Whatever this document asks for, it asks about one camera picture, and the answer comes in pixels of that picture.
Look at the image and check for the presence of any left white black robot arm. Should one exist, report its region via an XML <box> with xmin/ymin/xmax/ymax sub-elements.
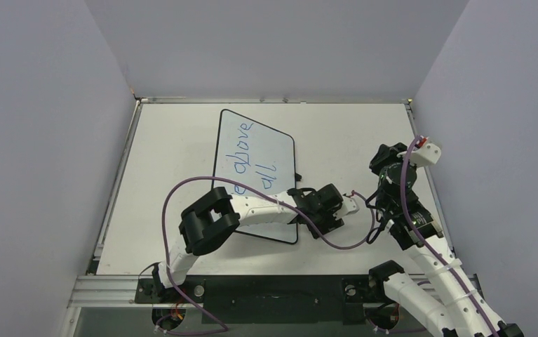
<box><xmin>152</xmin><ymin>184</ymin><xmax>358</xmax><ymax>302</ymax></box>

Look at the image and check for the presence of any black framed whiteboard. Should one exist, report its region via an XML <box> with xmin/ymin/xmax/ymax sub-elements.
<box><xmin>209</xmin><ymin>108</ymin><xmax>303</xmax><ymax>246</ymax></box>

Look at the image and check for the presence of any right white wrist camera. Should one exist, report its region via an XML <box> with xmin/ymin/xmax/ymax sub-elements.
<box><xmin>409</xmin><ymin>137</ymin><xmax>442</xmax><ymax>167</ymax></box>

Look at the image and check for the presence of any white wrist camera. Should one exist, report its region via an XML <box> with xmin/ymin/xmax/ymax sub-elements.
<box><xmin>409</xmin><ymin>137</ymin><xmax>442</xmax><ymax>167</ymax></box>
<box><xmin>333</xmin><ymin>196</ymin><xmax>360</xmax><ymax>220</ymax></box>

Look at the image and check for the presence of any aluminium front rail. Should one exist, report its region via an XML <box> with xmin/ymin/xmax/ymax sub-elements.
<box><xmin>67</xmin><ymin>274</ymin><xmax>487</xmax><ymax>309</ymax></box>

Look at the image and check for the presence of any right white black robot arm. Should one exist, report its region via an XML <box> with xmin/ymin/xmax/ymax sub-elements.
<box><xmin>366</xmin><ymin>138</ymin><xmax>524</xmax><ymax>336</ymax></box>

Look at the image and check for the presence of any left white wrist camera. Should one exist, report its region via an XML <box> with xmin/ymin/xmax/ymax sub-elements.
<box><xmin>333</xmin><ymin>196</ymin><xmax>360</xmax><ymax>220</ymax></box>

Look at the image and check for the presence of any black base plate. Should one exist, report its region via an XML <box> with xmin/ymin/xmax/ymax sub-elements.
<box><xmin>135</xmin><ymin>274</ymin><xmax>391</xmax><ymax>326</ymax></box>

